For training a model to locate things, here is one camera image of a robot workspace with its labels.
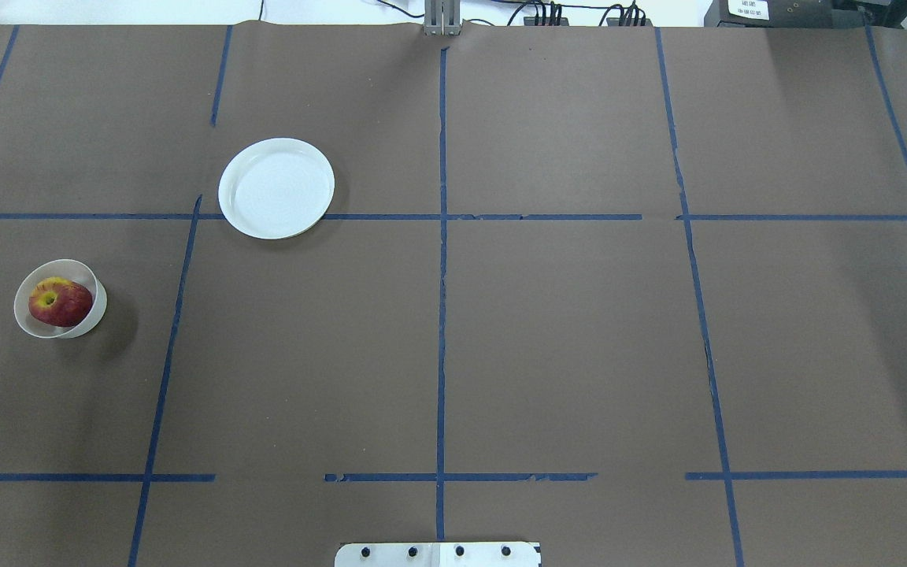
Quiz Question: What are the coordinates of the red yellow apple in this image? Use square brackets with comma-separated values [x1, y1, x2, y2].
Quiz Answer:
[28, 276, 94, 328]

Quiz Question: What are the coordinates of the white round plate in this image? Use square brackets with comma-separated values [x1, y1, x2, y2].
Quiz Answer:
[217, 137, 335, 239]

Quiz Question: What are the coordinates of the white plastic bowl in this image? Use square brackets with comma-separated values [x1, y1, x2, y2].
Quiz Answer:
[12, 259, 108, 339]

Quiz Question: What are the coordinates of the black control box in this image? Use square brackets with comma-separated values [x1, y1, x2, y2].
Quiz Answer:
[703, 1, 866, 29]

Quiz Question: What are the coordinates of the aluminium frame post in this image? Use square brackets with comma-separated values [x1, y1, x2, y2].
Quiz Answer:
[424, 0, 463, 36]

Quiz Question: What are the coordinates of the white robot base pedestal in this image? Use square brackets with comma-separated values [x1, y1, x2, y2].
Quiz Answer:
[334, 541, 542, 566]

